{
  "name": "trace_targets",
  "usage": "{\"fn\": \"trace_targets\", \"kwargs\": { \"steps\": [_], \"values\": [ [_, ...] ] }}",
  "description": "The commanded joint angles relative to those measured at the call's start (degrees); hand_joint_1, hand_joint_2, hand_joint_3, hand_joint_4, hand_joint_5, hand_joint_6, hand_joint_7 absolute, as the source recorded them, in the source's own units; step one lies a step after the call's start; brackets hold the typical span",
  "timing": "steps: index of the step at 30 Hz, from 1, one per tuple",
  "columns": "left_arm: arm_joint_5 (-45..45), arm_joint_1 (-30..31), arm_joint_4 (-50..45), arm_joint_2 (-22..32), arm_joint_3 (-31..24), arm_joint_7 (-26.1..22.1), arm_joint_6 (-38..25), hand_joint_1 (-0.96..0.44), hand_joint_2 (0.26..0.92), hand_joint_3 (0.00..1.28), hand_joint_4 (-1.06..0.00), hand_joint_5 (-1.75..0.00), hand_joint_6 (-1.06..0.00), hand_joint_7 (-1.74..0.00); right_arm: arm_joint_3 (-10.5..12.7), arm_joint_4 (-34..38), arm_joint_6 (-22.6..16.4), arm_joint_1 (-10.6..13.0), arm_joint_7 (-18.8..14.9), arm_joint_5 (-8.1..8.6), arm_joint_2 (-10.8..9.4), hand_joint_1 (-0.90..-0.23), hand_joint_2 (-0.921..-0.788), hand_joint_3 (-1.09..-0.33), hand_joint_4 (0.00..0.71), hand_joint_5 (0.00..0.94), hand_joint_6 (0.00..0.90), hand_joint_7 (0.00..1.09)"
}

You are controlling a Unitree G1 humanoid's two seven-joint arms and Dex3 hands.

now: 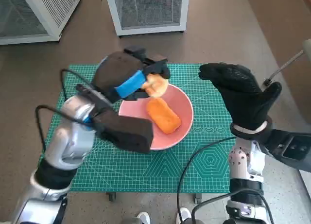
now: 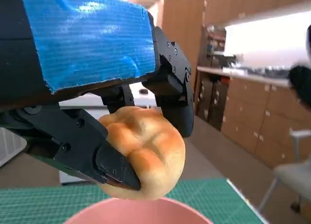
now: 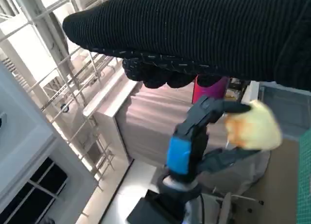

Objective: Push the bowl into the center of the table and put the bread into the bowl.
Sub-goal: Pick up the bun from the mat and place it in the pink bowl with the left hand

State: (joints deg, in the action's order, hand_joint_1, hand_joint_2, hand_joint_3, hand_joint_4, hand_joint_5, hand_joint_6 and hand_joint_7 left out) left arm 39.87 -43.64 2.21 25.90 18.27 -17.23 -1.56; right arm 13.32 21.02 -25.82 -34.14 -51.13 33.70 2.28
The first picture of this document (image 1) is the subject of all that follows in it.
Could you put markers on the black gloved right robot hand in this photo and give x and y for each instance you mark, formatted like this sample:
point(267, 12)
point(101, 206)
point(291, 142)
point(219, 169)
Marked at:
point(240, 95)

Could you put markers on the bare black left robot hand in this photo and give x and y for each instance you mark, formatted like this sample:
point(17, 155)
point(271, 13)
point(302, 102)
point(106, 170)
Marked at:
point(114, 73)

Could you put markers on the round toy bread bun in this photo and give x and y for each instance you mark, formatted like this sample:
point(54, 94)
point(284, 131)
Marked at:
point(158, 86)

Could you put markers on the pink bowl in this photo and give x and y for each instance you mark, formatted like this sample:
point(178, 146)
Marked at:
point(184, 112)

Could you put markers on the oblong orange toy bread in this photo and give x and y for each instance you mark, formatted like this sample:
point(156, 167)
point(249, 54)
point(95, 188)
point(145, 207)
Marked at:
point(164, 117)

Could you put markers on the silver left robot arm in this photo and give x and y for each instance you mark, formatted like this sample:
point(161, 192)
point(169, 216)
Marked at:
point(68, 141)

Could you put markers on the grey metal rod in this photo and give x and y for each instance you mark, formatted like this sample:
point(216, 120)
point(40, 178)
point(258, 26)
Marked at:
point(284, 68)

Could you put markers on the white mesh cabinet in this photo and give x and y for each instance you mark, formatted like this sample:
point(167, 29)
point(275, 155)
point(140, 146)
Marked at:
point(36, 12)
point(148, 10)

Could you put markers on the white block on rod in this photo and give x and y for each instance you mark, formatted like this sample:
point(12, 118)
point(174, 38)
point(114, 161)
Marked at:
point(307, 47)

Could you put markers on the green cutting mat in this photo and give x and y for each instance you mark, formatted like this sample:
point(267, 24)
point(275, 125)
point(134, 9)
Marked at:
point(121, 173)

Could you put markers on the black table caster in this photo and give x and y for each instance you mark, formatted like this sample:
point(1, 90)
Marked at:
point(111, 196)
point(197, 199)

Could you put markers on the white shoe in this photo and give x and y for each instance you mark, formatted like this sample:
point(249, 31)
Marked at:
point(143, 218)
point(184, 214)

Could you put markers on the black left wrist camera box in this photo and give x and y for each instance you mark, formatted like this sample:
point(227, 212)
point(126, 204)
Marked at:
point(131, 134)

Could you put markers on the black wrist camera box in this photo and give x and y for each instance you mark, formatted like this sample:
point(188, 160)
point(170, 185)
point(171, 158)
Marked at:
point(131, 134)
point(291, 151)

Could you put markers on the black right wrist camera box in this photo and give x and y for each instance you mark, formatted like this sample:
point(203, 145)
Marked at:
point(291, 151)

